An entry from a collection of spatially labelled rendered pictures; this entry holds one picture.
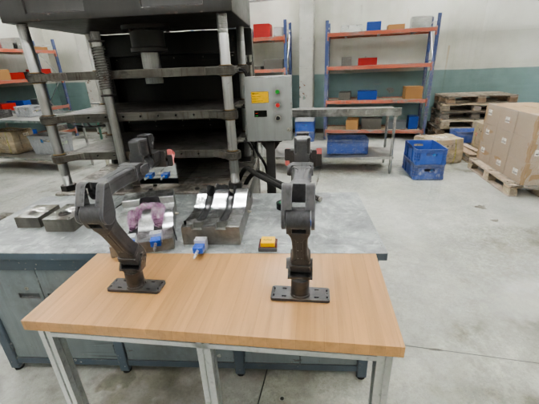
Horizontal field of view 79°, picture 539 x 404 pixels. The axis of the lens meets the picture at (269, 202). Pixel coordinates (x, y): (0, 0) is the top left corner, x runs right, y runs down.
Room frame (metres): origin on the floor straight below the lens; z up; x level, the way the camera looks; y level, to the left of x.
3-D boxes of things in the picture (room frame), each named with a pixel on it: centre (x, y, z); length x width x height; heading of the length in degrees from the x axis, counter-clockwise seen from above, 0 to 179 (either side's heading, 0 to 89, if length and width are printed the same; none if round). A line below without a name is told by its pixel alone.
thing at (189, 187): (2.46, 0.77, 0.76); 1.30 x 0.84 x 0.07; 85
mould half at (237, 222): (1.53, 0.25, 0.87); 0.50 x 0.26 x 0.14; 175
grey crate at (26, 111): (5.88, 4.05, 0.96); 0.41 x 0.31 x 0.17; 65
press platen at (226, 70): (2.46, 0.75, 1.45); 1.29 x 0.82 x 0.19; 85
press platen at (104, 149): (2.46, 0.75, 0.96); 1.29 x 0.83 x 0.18; 85
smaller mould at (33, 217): (1.62, 1.25, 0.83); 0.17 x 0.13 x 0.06; 175
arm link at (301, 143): (1.09, -0.11, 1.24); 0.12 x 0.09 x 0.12; 172
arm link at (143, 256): (1.01, 0.50, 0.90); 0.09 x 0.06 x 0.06; 82
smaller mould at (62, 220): (1.58, 1.05, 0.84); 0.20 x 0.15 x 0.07; 175
